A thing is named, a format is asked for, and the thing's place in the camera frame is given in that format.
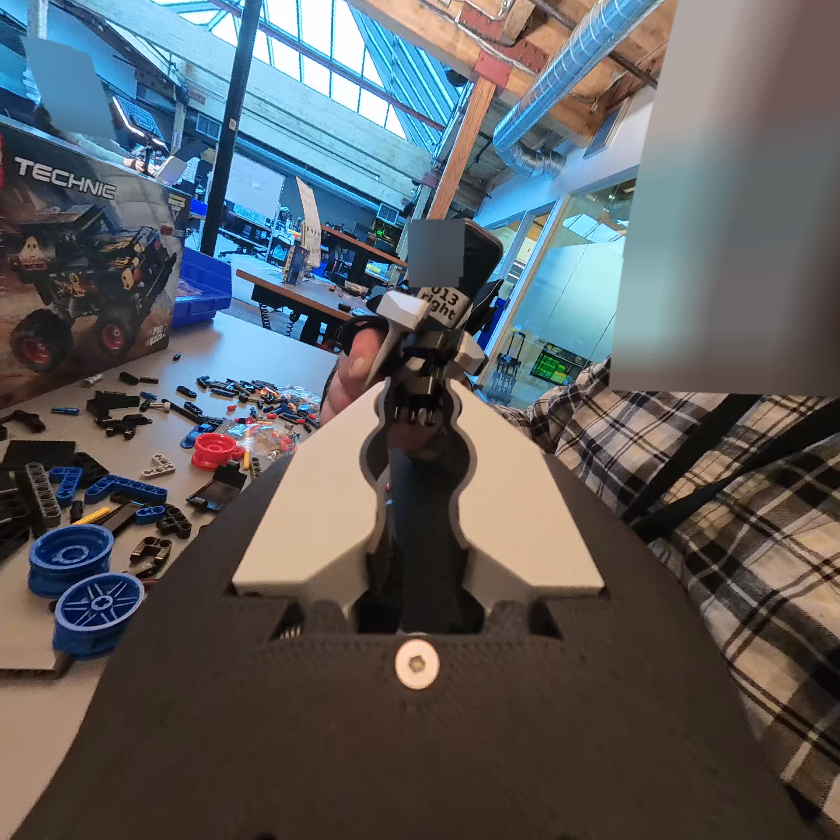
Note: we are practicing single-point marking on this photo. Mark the grey desk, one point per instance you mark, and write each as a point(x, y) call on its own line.
point(197, 341)

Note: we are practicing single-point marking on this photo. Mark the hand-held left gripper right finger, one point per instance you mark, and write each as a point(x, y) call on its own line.
point(525, 525)

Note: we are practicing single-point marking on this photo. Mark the grey cross-hole T piece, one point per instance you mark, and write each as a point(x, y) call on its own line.
point(157, 467)

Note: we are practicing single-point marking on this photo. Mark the black rectangular brick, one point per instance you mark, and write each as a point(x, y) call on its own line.
point(118, 518)

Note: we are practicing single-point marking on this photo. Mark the monster truck toy box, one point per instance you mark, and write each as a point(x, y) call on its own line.
point(79, 262)

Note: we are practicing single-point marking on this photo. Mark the black double connector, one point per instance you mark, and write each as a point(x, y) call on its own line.
point(174, 522)

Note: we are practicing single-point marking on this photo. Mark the person's right forearm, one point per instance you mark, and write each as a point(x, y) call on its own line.
point(577, 426)

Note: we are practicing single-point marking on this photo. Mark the black bent frame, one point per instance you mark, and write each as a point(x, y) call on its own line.
point(115, 410)

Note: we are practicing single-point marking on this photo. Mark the person's right hand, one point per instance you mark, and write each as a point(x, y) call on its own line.
point(354, 374)

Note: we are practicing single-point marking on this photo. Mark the tan cardboard sheet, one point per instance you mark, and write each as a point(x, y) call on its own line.
point(308, 216)

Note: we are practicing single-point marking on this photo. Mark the black U-shaped connector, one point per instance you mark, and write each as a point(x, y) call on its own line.
point(151, 554)

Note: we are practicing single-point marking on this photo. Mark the black hand trolley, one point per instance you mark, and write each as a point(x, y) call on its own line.
point(508, 374)

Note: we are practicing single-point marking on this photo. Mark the scattered small pins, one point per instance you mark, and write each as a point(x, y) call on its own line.
point(229, 387)

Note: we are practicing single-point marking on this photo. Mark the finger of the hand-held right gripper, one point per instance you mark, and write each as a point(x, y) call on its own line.
point(400, 312)
point(471, 354)

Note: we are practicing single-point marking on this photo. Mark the wooden support post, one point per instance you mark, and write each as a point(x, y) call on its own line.
point(459, 151)

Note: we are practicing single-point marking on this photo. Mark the blue bin of plastic bags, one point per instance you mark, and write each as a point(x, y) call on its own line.
point(203, 289)

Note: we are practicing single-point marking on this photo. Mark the black bent beam with pins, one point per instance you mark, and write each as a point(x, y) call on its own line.
point(23, 420)

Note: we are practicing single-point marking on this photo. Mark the blue bent short beam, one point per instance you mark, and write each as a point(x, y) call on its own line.
point(65, 482)

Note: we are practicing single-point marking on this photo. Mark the long grey beam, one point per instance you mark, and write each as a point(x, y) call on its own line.
point(39, 499)

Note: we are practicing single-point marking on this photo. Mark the black floor pole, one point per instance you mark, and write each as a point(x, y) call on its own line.
point(226, 131)

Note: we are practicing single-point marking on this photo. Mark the small blue connector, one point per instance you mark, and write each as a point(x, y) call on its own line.
point(149, 514)

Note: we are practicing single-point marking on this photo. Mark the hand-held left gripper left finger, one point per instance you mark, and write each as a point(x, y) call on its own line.
point(315, 525)

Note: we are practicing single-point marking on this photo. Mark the silver air duct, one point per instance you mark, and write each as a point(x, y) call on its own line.
point(577, 59)

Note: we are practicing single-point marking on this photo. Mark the blue L-shaped beam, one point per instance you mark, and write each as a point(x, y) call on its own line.
point(128, 487)

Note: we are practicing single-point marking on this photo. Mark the black square panel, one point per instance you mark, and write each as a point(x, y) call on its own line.
point(36, 453)

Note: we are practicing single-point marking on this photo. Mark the green lit screen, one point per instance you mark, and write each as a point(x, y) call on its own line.
point(554, 367)

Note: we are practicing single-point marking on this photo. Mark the black flat clip panel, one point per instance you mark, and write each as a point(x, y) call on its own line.
point(220, 489)

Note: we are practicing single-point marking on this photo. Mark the red wheel rim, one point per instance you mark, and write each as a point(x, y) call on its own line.
point(213, 453)

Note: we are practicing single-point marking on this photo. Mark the yellow axle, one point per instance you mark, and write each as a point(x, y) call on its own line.
point(92, 515)

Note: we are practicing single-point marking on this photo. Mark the blue wheel rim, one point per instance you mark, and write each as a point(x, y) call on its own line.
point(69, 558)
point(98, 610)

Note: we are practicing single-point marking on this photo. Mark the glass skylight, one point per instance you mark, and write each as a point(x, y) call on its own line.
point(315, 39)

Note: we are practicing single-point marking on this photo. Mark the clear bag of small pins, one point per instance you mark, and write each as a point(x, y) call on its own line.
point(275, 433)

